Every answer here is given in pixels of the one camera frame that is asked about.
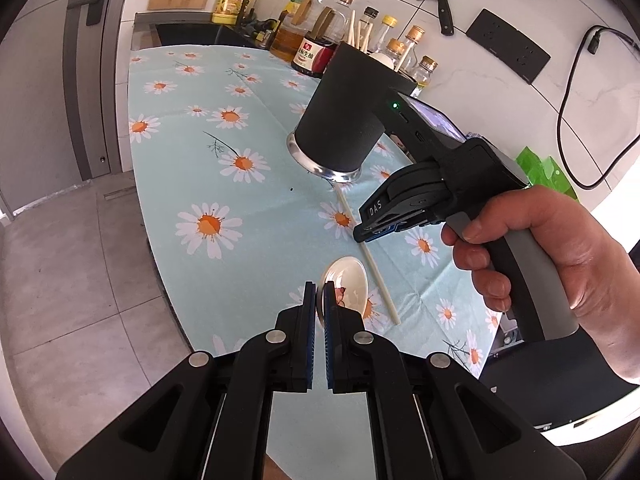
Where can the beige printed spoon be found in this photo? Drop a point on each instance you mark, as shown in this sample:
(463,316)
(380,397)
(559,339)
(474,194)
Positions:
(345,280)

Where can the green plastic bag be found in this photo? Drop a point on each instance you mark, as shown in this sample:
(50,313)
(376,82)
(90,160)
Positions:
(545,170)

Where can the black sink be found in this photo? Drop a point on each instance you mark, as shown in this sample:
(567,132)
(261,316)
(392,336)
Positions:
(190,35)

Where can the person's right hand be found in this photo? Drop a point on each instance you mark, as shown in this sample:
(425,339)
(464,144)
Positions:
(575,260)

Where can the grey door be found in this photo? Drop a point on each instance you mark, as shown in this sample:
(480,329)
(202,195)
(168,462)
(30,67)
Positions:
(50,85)

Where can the dark soy sauce bottle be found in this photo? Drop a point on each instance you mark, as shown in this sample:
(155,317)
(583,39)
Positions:
(307,55)

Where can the row of clear glass bottles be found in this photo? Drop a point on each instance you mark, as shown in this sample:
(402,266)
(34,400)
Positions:
(415,45)

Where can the amber oil bottle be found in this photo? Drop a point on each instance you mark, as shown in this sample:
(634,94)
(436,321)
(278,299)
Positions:
(285,40)

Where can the daisy printed tablecloth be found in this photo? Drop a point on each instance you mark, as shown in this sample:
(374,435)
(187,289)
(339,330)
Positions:
(200,160)

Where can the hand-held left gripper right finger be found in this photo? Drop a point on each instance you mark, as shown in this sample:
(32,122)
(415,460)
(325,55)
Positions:
(330,340)

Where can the black cylindrical utensil holder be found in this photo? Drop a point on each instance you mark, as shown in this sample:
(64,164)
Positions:
(340,110)

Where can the black wall socket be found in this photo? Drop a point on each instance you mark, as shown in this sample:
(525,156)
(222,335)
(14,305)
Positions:
(507,45)

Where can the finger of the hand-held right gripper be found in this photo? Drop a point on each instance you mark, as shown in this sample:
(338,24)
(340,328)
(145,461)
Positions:
(385,230)
(415,190)

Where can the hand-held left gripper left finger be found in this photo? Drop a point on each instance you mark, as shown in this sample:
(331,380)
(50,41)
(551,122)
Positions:
(311,335)

